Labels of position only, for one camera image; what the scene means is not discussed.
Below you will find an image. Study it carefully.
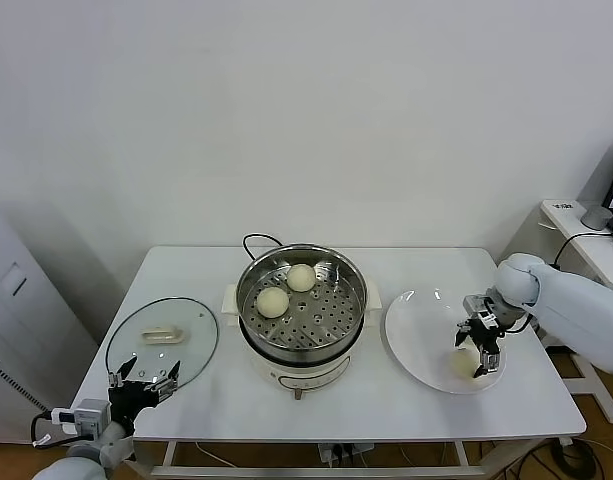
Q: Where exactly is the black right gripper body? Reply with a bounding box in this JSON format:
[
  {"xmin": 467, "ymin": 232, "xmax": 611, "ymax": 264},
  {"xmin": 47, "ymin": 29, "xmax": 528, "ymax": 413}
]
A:
[{"xmin": 458, "ymin": 317, "xmax": 505, "ymax": 351}]

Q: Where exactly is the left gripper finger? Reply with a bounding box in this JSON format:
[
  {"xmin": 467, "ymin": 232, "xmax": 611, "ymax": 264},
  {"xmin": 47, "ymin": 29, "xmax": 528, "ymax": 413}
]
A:
[
  {"xmin": 146, "ymin": 360, "xmax": 181, "ymax": 402},
  {"xmin": 108, "ymin": 355, "xmax": 138, "ymax": 390}
]

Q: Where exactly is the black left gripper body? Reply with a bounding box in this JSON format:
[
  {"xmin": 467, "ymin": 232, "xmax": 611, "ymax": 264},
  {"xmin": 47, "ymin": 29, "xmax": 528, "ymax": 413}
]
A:
[{"xmin": 109, "ymin": 380, "xmax": 160, "ymax": 431}]

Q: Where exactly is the white steamed baozi bun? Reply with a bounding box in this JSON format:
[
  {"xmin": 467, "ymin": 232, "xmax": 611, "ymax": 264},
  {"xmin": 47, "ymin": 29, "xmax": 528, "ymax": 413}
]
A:
[
  {"xmin": 285, "ymin": 264, "xmax": 317, "ymax": 292},
  {"xmin": 256, "ymin": 286, "xmax": 291, "ymax": 319},
  {"xmin": 448, "ymin": 349, "xmax": 482, "ymax": 380}
]

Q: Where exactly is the glass lid with cream handle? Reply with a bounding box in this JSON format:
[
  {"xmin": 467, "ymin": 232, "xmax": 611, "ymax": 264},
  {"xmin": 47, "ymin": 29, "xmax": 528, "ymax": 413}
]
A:
[{"xmin": 104, "ymin": 296, "xmax": 221, "ymax": 399}]

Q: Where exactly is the stainless steel steamer basket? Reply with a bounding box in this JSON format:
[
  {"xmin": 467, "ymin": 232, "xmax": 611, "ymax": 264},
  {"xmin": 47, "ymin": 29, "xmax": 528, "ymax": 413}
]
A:
[{"xmin": 234, "ymin": 243, "xmax": 370, "ymax": 357}]

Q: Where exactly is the white round plate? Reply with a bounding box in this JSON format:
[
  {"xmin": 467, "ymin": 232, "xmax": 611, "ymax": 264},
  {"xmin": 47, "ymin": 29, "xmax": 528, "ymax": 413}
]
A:
[{"xmin": 384, "ymin": 286, "xmax": 508, "ymax": 396}]

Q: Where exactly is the white tall cabinet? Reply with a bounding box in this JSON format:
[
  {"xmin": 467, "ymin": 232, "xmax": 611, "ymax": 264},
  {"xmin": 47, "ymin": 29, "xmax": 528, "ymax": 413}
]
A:
[{"xmin": 0, "ymin": 194, "xmax": 100, "ymax": 444}]

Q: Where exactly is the white side desk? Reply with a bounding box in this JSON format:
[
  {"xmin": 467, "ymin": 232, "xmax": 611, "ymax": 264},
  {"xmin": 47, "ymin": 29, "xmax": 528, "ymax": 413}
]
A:
[{"xmin": 538, "ymin": 198, "xmax": 613, "ymax": 426}]

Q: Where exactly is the cream electric cooker base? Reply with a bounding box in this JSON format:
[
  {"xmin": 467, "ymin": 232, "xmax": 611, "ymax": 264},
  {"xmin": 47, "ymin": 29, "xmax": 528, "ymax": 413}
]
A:
[{"xmin": 220, "ymin": 282, "xmax": 382, "ymax": 401}]

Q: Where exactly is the white power strip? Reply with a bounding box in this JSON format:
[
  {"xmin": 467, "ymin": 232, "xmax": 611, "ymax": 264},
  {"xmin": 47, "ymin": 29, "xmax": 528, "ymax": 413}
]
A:
[{"xmin": 318, "ymin": 442, "xmax": 375, "ymax": 464}]

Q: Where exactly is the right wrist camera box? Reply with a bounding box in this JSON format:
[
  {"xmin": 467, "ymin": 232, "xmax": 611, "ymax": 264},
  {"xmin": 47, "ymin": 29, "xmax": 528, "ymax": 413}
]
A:
[{"xmin": 462, "ymin": 294, "xmax": 497, "ymax": 321}]

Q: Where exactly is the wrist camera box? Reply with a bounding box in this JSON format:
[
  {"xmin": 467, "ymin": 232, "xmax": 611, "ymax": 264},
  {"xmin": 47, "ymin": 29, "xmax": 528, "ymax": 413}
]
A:
[
  {"xmin": 53, "ymin": 398, "xmax": 111, "ymax": 435},
  {"xmin": 462, "ymin": 294, "xmax": 497, "ymax": 321}
]

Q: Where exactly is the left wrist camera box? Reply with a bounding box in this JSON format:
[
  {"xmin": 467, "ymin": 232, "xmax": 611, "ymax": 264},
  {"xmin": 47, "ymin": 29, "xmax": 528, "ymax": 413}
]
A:
[{"xmin": 53, "ymin": 398, "xmax": 111, "ymax": 435}]

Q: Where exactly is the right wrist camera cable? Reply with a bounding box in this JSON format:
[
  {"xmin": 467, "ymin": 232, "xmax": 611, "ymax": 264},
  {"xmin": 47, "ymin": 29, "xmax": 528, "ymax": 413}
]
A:
[{"xmin": 500, "ymin": 312, "xmax": 535, "ymax": 334}]

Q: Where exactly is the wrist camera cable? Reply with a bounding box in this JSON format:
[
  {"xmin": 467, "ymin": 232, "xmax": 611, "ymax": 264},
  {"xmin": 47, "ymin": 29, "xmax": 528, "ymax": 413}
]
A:
[
  {"xmin": 30, "ymin": 410, "xmax": 77, "ymax": 446},
  {"xmin": 500, "ymin": 312, "xmax": 535, "ymax": 334}
]

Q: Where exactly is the thin white cable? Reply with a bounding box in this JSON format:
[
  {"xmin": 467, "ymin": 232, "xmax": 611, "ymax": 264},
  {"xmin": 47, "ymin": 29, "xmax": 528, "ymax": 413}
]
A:
[{"xmin": 194, "ymin": 441, "xmax": 237, "ymax": 469}]

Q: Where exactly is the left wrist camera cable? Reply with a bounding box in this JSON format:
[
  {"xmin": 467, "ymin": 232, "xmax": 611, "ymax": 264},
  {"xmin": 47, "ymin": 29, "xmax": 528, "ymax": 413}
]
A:
[{"xmin": 30, "ymin": 410, "xmax": 77, "ymax": 446}]

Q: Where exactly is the white table frame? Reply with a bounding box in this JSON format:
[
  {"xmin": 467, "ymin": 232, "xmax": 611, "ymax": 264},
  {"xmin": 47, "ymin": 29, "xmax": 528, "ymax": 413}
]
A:
[{"xmin": 93, "ymin": 439, "xmax": 575, "ymax": 480}]

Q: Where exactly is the black coiled floor cable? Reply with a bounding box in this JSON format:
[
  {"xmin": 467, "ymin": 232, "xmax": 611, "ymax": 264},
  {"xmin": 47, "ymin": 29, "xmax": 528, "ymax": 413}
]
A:
[{"xmin": 515, "ymin": 439, "xmax": 605, "ymax": 480}]

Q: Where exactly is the thin black cable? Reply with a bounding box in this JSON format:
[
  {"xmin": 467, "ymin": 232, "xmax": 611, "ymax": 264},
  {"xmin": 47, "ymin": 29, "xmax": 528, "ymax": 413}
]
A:
[{"xmin": 553, "ymin": 232, "xmax": 613, "ymax": 269}]

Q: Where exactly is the black cooker power cable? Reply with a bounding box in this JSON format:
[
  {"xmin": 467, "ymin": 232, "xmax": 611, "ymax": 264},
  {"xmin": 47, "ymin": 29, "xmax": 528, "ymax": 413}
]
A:
[{"xmin": 242, "ymin": 233, "xmax": 287, "ymax": 264}]

